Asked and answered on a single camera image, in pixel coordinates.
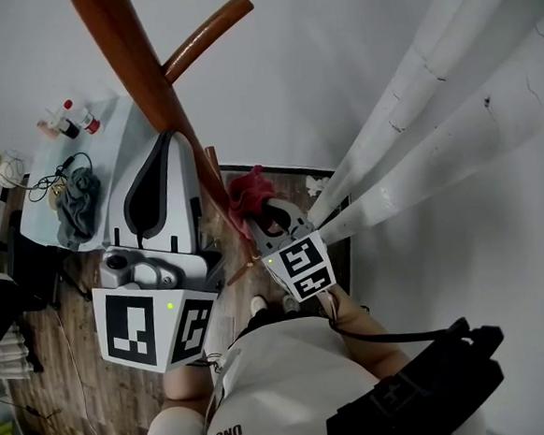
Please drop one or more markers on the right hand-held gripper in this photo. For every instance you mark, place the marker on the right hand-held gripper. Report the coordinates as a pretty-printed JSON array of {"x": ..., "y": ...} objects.
[{"x": 304, "y": 265}]

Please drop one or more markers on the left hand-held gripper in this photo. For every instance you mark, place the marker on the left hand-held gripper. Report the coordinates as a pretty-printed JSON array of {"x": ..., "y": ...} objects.
[{"x": 135, "y": 326}]

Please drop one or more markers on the red cloth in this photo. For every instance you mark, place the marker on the red cloth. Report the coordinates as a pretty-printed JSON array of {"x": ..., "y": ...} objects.
[{"x": 247, "y": 195}]

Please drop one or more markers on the wooden coat stand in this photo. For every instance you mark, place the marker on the wooden coat stand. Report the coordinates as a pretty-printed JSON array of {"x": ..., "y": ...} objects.
[{"x": 118, "y": 50}]

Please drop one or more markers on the person's left forearm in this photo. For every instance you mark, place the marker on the person's left forearm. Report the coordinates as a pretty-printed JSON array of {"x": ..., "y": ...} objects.
[{"x": 186, "y": 383}]

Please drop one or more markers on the black shoulder bag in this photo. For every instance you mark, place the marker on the black shoulder bag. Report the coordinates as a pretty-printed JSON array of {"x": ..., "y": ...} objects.
[{"x": 431, "y": 396}]

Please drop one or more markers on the person's right forearm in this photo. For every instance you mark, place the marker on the person's right forearm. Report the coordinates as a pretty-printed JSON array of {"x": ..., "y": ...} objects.
[{"x": 366, "y": 340}]

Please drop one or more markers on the crumpled grey cloth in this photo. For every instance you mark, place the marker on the crumpled grey cloth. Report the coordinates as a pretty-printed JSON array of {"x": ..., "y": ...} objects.
[{"x": 79, "y": 208}]

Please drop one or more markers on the table with white cover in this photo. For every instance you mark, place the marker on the table with white cover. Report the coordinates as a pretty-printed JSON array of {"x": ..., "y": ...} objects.
[{"x": 107, "y": 145}]

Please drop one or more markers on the person's right white shoe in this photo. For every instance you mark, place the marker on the person's right white shoe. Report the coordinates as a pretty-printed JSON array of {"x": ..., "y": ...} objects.
[{"x": 291, "y": 303}]

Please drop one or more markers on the person's white shoe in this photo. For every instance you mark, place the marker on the person's white shoe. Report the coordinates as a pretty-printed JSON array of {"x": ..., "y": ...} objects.
[
  {"x": 291, "y": 303},
  {"x": 258, "y": 304}
]

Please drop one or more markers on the person's left white shoe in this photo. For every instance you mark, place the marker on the person's left white shoe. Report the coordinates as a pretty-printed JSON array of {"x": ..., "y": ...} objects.
[{"x": 258, "y": 304}]

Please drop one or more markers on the person's black trousers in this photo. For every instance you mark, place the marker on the person's black trousers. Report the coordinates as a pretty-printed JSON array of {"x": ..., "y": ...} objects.
[{"x": 270, "y": 317}]

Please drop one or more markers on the dark glass bottle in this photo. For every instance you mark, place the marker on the dark glass bottle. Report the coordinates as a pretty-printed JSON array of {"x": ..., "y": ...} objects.
[{"x": 70, "y": 130}]

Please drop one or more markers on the small pink container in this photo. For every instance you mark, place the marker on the small pink container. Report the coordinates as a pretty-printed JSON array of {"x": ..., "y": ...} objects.
[{"x": 48, "y": 129}]

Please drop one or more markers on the black office chair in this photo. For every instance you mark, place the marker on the black office chair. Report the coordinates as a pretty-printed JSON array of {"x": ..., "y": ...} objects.
[{"x": 32, "y": 268}]

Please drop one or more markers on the person's white shirt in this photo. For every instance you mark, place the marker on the person's white shirt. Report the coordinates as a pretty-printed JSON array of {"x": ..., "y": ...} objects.
[{"x": 284, "y": 375}]

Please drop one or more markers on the folded white towels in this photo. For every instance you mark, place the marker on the folded white towels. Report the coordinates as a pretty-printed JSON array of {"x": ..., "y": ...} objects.
[{"x": 4, "y": 357}]

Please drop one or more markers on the white wall pipe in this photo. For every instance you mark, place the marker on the white wall pipe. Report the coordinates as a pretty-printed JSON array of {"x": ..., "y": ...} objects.
[
  {"x": 459, "y": 150},
  {"x": 407, "y": 88}
]

